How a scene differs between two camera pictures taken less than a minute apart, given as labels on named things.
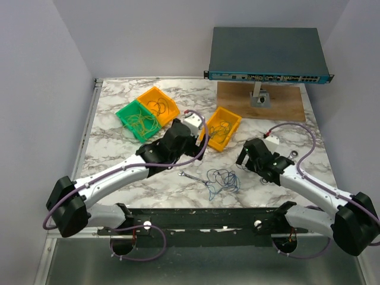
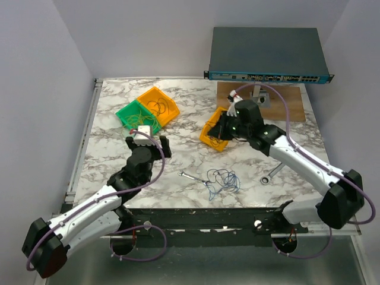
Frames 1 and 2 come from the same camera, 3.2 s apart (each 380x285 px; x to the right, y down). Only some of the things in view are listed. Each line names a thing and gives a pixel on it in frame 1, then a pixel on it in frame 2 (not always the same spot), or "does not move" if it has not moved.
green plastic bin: (139, 120) does not move
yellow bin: (221, 127) does not move
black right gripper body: (252, 165) to (236, 129)
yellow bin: (165, 108) does not move
